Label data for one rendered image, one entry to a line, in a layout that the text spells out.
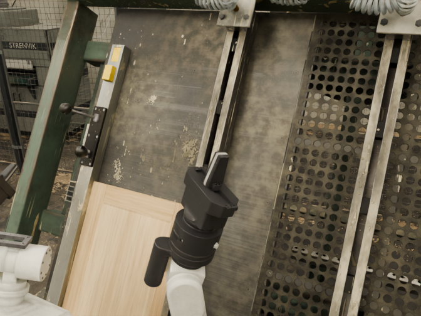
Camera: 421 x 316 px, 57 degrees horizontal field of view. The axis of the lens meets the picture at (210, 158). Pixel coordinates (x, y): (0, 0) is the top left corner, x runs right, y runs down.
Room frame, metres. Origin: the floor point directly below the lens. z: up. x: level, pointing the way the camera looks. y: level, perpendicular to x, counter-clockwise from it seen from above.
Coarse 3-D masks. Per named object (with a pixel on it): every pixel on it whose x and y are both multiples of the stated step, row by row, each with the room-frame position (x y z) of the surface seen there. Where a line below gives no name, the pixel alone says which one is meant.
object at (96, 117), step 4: (64, 104) 1.16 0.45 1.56; (68, 104) 1.17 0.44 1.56; (60, 108) 1.16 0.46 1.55; (64, 108) 1.16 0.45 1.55; (68, 108) 1.16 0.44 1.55; (64, 112) 1.16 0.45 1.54; (68, 112) 1.16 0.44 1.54; (76, 112) 1.18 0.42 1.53; (80, 112) 1.19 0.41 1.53; (88, 116) 1.20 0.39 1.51; (92, 116) 1.21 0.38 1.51; (96, 116) 1.21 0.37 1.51; (96, 120) 1.21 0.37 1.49
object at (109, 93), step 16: (112, 48) 1.35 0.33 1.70; (128, 48) 1.36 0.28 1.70; (112, 64) 1.32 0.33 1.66; (112, 96) 1.26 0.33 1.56; (112, 112) 1.25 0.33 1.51; (96, 160) 1.16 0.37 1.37; (80, 176) 1.14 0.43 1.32; (96, 176) 1.15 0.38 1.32; (80, 192) 1.11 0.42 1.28; (80, 208) 1.08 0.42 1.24; (80, 224) 1.06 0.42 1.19; (64, 240) 1.05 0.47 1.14; (64, 256) 1.02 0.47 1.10; (64, 272) 0.99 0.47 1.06; (64, 288) 0.97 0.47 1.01
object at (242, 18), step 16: (224, 0) 1.06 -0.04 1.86; (240, 0) 1.16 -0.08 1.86; (224, 16) 1.15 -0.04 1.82; (240, 16) 1.13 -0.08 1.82; (256, 16) 1.21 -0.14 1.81; (240, 32) 1.15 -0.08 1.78; (224, 48) 1.14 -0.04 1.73; (240, 48) 1.12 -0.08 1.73; (224, 64) 1.11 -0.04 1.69; (240, 64) 1.11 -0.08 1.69; (224, 80) 1.10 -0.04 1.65; (240, 80) 1.11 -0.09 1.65; (224, 96) 1.10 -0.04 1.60; (240, 96) 1.11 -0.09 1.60; (208, 112) 1.06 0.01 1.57; (224, 112) 1.04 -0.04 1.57; (208, 128) 1.03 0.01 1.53; (224, 128) 1.02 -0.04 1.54; (208, 144) 1.01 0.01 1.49; (224, 144) 1.02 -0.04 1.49; (208, 160) 1.01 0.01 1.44
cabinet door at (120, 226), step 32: (96, 192) 1.11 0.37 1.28; (128, 192) 1.07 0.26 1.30; (96, 224) 1.05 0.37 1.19; (128, 224) 1.02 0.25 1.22; (160, 224) 0.98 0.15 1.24; (96, 256) 1.00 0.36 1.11; (128, 256) 0.96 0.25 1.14; (96, 288) 0.94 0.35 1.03; (128, 288) 0.91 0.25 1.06; (160, 288) 0.88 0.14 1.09
